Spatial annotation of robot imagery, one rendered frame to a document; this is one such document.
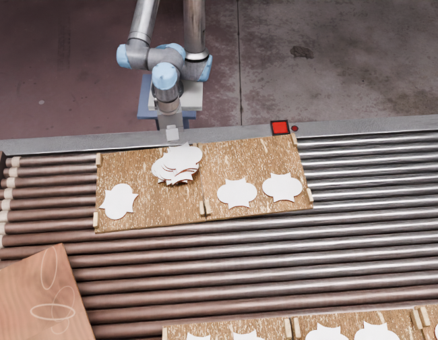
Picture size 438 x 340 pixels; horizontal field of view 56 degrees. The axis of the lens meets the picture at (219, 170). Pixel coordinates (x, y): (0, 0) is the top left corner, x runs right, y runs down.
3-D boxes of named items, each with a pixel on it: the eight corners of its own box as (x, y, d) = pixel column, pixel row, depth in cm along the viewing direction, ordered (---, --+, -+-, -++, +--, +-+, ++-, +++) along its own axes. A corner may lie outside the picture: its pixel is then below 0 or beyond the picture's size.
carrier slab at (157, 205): (98, 156, 171) (97, 154, 170) (197, 146, 174) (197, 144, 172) (95, 234, 152) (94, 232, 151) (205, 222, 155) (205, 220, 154)
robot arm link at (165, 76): (179, 61, 129) (173, 79, 124) (181, 86, 138) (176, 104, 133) (154, 58, 130) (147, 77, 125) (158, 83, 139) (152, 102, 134)
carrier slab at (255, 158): (197, 146, 174) (197, 144, 172) (292, 135, 176) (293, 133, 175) (206, 221, 155) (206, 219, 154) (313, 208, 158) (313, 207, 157)
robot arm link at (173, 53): (153, 38, 137) (145, 61, 131) (186, 42, 137) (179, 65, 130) (156, 57, 144) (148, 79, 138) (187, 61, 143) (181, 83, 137)
